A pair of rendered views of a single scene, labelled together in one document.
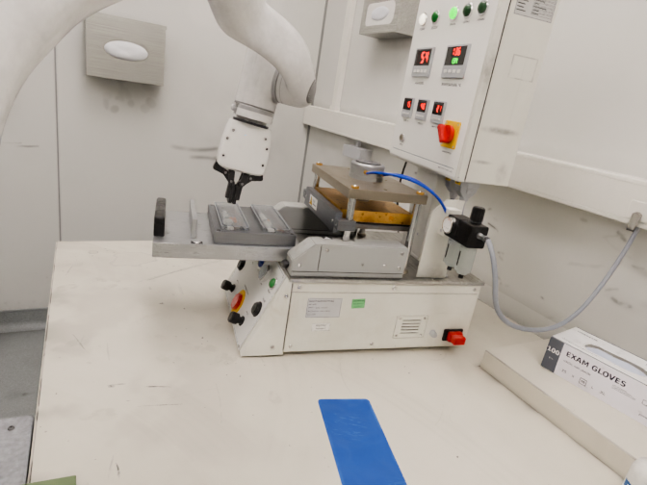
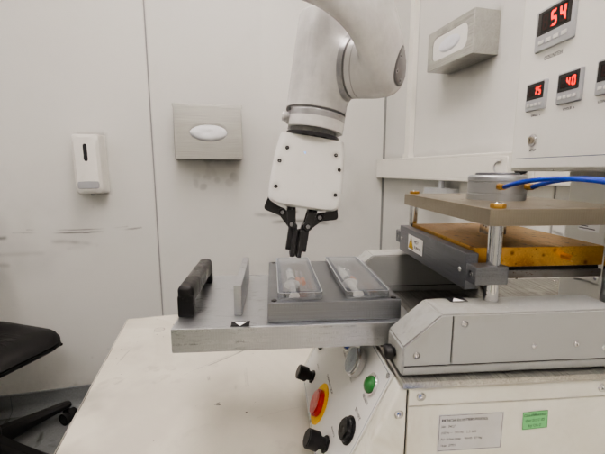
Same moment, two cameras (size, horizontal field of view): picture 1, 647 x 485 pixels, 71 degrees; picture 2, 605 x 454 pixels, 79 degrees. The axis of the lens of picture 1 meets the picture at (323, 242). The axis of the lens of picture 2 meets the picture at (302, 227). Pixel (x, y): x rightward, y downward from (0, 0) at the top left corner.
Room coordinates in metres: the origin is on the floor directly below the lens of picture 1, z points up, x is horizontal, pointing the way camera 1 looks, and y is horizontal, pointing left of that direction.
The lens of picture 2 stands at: (0.44, 0.06, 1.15)
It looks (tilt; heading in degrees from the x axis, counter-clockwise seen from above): 9 degrees down; 16
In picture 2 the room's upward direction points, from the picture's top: straight up
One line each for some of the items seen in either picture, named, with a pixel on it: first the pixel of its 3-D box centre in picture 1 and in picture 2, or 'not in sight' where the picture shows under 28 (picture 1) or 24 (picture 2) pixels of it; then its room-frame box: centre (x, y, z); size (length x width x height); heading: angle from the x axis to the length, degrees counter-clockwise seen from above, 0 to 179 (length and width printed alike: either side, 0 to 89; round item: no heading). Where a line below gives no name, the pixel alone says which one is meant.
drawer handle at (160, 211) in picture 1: (160, 215); (197, 284); (0.89, 0.34, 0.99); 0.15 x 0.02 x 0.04; 20
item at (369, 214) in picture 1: (362, 197); (495, 228); (1.03, -0.07, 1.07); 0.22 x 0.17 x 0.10; 20
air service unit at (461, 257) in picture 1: (459, 239); not in sight; (0.88, -0.27, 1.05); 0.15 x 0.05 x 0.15; 20
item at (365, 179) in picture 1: (378, 191); (522, 217); (1.03, -0.11, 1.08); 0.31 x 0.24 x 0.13; 20
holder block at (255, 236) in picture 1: (248, 223); (323, 285); (0.95, 0.17, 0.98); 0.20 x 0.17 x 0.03; 20
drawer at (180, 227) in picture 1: (226, 227); (292, 294); (0.94, 0.21, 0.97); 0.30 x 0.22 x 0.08; 110
